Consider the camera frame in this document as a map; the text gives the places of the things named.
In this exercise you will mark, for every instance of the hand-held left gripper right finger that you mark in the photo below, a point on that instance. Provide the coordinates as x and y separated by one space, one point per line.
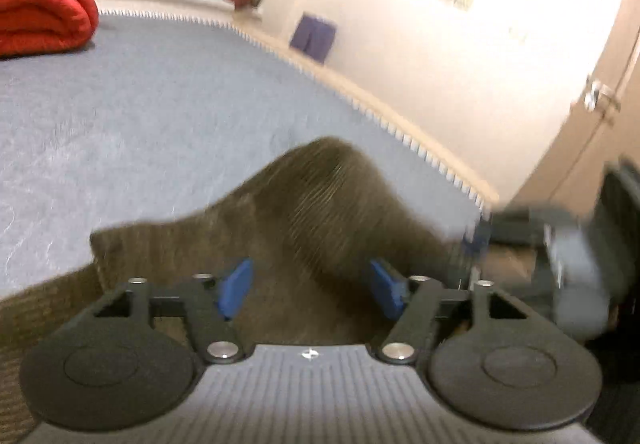
385 289

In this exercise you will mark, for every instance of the olive brown knitted sweater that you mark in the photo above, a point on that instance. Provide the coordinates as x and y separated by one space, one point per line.
310 224

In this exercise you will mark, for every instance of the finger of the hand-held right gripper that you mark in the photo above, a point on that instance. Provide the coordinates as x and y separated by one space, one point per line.
475 239

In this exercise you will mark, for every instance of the purple shorts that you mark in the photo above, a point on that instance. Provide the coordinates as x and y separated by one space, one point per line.
314 36

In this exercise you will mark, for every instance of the red folded blanket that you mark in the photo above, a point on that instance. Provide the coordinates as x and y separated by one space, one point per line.
40 4

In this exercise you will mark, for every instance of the beige door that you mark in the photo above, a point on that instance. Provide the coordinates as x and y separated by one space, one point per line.
590 149

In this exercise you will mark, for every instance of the grey quilted mat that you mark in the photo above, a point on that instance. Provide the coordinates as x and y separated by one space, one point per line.
150 124

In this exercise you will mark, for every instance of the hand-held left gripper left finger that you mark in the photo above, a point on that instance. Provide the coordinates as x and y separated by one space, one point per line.
235 289

